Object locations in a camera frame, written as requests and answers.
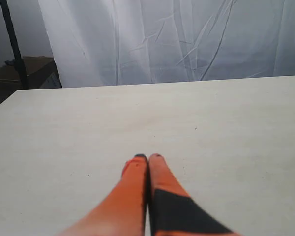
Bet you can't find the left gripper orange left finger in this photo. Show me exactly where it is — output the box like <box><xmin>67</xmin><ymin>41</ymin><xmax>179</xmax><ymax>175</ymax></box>
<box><xmin>60</xmin><ymin>154</ymin><xmax>148</xmax><ymax>236</ymax></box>

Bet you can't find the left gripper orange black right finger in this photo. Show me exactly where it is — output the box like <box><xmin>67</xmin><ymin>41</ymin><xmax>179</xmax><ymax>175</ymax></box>
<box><xmin>149</xmin><ymin>154</ymin><xmax>238</xmax><ymax>236</ymax></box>

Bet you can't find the brown cardboard box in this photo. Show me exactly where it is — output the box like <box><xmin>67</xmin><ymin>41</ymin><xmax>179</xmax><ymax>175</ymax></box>
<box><xmin>0</xmin><ymin>57</ymin><xmax>62</xmax><ymax>104</ymax></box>

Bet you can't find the white wrinkled backdrop curtain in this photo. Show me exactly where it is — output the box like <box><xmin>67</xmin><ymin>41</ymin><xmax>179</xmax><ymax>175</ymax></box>
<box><xmin>39</xmin><ymin>0</ymin><xmax>295</xmax><ymax>88</ymax></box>

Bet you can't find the black stand pole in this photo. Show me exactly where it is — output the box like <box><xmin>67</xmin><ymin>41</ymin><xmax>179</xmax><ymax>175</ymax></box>
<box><xmin>0</xmin><ymin>0</ymin><xmax>29</xmax><ymax>90</ymax></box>

